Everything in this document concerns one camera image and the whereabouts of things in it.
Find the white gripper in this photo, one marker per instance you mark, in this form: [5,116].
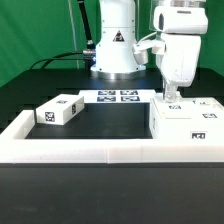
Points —
[180,28]

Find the white cabinet door panel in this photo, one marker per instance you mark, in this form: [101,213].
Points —
[204,108]

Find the large white cabinet body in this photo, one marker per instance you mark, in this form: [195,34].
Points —
[183,129]

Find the small white box part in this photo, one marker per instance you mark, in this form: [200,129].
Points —
[60,110]

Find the white marker base plate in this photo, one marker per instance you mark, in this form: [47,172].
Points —
[117,96]

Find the white U-shaped boundary frame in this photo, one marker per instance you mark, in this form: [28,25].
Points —
[100,133]

